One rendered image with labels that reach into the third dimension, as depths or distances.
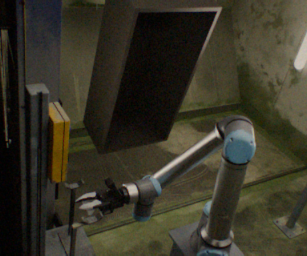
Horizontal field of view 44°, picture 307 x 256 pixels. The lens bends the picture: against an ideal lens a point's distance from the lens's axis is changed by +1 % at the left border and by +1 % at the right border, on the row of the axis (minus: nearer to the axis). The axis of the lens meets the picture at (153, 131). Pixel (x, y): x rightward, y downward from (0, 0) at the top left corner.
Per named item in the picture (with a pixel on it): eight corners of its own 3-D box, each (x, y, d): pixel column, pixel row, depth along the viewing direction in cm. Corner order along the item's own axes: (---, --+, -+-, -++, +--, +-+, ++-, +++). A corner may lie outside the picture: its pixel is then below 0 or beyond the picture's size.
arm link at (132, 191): (139, 191, 162) (129, 177, 168) (129, 194, 159) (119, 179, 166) (136, 207, 167) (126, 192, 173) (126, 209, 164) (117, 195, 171)
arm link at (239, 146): (227, 248, 192) (261, 121, 152) (226, 277, 178) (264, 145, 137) (196, 242, 194) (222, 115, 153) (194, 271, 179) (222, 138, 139)
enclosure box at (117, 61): (82, 122, 303) (109, -25, 221) (148, 111, 332) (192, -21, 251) (98, 155, 284) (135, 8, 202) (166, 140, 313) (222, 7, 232)
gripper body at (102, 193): (100, 217, 159) (126, 209, 165) (102, 202, 154) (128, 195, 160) (93, 204, 164) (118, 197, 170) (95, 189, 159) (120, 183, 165)
